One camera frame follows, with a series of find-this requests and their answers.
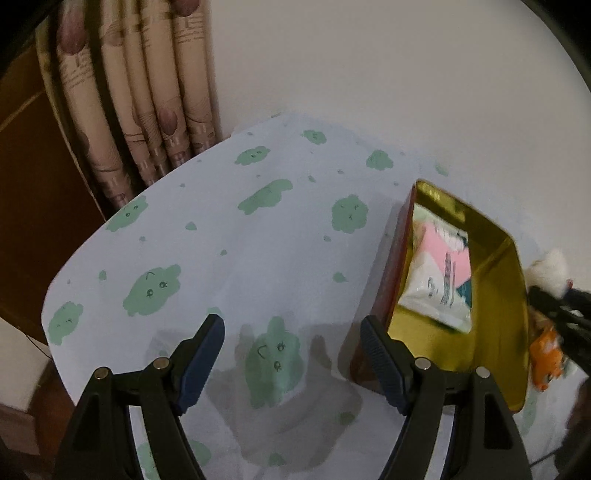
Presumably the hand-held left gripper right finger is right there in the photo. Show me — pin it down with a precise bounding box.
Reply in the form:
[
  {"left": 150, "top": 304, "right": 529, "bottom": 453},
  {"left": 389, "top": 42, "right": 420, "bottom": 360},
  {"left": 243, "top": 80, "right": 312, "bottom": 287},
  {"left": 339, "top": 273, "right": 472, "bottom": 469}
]
[{"left": 360, "top": 315, "right": 534, "bottom": 480}]

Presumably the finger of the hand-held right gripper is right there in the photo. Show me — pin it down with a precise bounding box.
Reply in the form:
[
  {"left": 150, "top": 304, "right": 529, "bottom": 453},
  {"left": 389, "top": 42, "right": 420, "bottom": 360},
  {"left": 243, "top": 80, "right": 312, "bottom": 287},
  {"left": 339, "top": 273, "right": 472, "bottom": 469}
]
[
  {"left": 551, "top": 316, "right": 591, "bottom": 370},
  {"left": 527, "top": 286, "right": 591, "bottom": 320}
]

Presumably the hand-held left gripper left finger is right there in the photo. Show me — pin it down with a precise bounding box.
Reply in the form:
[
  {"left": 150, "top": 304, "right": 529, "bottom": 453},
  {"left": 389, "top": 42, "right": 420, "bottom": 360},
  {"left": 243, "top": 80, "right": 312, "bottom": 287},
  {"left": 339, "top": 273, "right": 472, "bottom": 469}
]
[{"left": 55, "top": 314, "right": 226, "bottom": 480}]

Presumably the white plush toy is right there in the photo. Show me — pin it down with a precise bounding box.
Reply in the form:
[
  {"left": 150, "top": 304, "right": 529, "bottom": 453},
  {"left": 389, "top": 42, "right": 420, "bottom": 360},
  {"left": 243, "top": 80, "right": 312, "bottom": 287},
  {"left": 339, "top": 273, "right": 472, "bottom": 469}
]
[{"left": 526, "top": 249, "right": 571, "bottom": 298}]

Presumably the orange plush toy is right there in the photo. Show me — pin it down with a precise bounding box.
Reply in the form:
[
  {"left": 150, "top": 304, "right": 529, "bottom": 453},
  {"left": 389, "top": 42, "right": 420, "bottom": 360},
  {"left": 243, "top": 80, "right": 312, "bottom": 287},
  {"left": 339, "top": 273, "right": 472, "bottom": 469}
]
[{"left": 529, "top": 325, "right": 566, "bottom": 393}]

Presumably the red tin box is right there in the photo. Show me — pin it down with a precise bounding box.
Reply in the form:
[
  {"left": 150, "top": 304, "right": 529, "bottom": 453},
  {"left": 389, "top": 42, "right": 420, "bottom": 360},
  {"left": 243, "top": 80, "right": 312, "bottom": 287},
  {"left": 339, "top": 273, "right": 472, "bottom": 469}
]
[{"left": 349, "top": 179, "right": 531, "bottom": 413}]

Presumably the white pink tissue packet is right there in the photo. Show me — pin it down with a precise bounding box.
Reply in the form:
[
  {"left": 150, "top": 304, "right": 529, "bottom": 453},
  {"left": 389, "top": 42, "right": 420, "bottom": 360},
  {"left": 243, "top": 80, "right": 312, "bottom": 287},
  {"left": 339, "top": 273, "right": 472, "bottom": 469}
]
[{"left": 397, "top": 217, "right": 474, "bottom": 334}]

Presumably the green cloud print tablecloth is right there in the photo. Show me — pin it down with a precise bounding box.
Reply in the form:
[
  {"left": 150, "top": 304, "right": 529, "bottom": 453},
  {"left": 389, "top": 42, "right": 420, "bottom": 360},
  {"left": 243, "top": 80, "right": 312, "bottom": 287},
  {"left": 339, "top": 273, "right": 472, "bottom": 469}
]
[{"left": 42, "top": 111, "right": 591, "bottom": 480}]

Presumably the brown wooden cabinet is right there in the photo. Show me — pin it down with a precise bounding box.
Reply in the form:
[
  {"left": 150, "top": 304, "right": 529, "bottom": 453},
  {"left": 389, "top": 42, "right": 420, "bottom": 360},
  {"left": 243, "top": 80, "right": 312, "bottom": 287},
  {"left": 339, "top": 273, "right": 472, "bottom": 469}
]
[{"left": 0, "top": 60, "right": 109, "bottom": 347}]

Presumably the beige patterned curtain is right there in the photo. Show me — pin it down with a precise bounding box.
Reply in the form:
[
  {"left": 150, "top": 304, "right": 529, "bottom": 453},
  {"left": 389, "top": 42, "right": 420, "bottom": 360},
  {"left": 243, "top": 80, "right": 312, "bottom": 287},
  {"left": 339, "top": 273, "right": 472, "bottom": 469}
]
[{"left": 34, "top": 0, "right": 222, "bottom": 208}]

